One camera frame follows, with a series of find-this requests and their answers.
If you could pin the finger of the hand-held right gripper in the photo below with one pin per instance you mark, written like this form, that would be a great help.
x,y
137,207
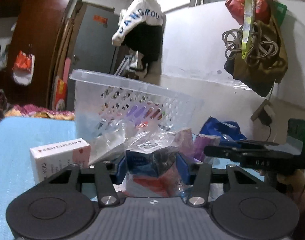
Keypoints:
x,y
220,153
252,143

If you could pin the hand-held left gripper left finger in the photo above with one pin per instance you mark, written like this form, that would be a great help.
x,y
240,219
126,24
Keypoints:
x,y
120,168

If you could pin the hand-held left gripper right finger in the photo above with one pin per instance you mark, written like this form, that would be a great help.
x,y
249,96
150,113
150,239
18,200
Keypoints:
x,y
183,167

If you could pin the clear plastic bag of packets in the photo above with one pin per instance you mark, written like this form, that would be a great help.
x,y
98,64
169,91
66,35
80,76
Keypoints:
x,y
152,160

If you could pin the clear plastic basket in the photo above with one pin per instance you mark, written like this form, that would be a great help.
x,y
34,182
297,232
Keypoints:
x,y
92,97

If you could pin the person's right hand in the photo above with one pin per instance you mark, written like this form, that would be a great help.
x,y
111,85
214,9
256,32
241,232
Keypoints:
x,y
292,187

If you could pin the blue fabric bag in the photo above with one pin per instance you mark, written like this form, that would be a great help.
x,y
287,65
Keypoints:
x,y
225,130

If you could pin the crumpled clear plastic wrap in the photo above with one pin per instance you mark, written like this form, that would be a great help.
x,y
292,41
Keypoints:
x,y
107,142

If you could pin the dark hanging bag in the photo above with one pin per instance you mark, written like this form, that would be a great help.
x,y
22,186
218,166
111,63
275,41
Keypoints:
x,y
252,85

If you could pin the white and pink tissue box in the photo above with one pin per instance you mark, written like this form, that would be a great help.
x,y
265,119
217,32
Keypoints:
x,y
57,155

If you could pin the olive canvas bag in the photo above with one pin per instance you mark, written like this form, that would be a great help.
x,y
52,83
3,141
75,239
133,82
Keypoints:
x,y
272,70

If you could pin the red printed bag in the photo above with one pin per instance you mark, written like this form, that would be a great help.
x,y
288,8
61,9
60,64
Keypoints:
x,y
61,95

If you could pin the floral blanket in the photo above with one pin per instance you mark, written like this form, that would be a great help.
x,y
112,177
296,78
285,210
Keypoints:
x,y
42,111

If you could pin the light blue table mat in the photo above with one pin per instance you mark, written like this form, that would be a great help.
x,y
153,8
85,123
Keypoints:
x,y
12,155

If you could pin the pink paper roll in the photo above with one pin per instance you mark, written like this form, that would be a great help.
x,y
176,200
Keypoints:
x,y
70,68

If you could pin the grey metal door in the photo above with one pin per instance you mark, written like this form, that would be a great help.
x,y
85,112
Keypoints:
x,y
97,42

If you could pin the green hanging bag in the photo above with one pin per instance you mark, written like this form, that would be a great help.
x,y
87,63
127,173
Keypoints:
x,y
280,12

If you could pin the orange and white plastic bag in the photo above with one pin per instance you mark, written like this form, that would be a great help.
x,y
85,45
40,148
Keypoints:
x,y
23,67

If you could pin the red hanging bag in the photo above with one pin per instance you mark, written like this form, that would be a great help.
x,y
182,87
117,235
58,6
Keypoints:
x,y
237,2

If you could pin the white and black hooded jacket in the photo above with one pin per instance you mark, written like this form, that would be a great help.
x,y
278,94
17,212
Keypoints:
x,y
140,17

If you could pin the dark wooden wardrobe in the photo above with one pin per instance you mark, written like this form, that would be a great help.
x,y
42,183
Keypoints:
x,y
35,30

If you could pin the wall socket with charger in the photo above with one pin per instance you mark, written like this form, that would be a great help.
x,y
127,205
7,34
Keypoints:
x,y
265,112

